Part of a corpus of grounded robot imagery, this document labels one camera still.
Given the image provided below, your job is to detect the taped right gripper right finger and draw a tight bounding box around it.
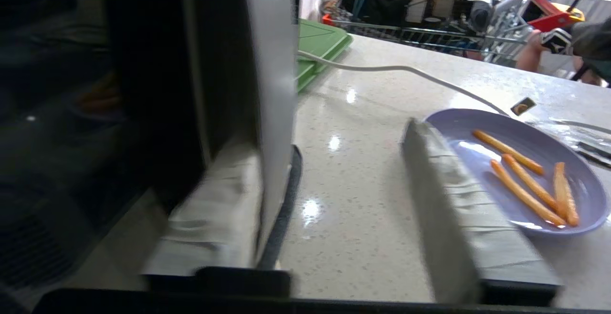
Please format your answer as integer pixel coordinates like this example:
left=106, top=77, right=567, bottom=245
left=400, top=117, right=564, bottom=305

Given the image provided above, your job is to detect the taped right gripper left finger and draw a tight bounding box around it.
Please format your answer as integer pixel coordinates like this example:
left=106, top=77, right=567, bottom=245
left=141, top=140, right=292, bottom=300

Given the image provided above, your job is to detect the dark glass microwave door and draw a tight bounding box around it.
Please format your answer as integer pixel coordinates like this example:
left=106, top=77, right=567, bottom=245
left=0, top=0, right=213, bottom=305

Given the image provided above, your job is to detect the purple plate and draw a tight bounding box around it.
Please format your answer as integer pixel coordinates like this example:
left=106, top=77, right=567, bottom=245
left=424, top=108, right=610, bottom=237

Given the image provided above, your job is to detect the small black tag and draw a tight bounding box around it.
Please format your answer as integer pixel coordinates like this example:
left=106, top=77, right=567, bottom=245
left=510, top=97, right=537, bottom=117

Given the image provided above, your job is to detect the clear plastic wrap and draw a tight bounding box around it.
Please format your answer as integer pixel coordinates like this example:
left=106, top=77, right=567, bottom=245
left=525, top=117, right=611, bottom=167

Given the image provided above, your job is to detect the green cutting board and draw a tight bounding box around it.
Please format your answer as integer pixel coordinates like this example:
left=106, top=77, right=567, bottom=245
left=297, top=18, right=354, bottom=93

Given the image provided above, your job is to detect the red and yellow tool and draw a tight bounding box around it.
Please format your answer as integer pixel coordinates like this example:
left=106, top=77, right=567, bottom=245
left=501, top=0, right=586, bottom=33

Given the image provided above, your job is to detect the white power cable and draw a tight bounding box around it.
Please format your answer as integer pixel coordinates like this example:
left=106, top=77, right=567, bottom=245
left=297, top=49, right=511, bottom=116

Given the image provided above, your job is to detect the wire shopping cart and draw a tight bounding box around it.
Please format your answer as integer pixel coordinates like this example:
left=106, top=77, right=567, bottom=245
left=322, top=11, right=530, bottom=62

